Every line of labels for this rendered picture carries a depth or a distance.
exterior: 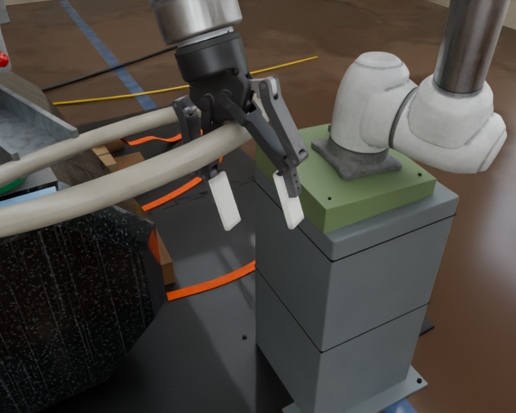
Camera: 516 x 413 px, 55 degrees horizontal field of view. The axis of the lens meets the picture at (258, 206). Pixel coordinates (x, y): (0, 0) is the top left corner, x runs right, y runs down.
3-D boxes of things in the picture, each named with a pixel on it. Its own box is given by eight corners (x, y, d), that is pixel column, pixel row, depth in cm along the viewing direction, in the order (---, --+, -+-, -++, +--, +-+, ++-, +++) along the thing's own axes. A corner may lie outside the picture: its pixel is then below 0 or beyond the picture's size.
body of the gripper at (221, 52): (254, 22, 55) (277, 104, 58) (196, 40, 59) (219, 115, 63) (216, 34, 49) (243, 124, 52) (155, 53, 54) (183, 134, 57)
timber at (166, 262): (175, 282, 214) (172, 261, 207) (147, 291, 210) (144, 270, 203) (156, 241, 236) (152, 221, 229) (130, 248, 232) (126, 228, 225)
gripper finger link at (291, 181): (282, 152, 57) (305, 149, 55) (294, 192, 58) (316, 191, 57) (276, 156, 56) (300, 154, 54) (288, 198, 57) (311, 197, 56)
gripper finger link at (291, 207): (283, 164, 58) (289, 163, 58) (299, 218, 61) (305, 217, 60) (272, 174, 56) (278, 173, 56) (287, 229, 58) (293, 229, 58)
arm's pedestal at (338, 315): (343, 293, 211) (368, 121, 164) (427, 385, 175) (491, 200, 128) (237, 338, 192) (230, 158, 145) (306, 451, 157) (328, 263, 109)
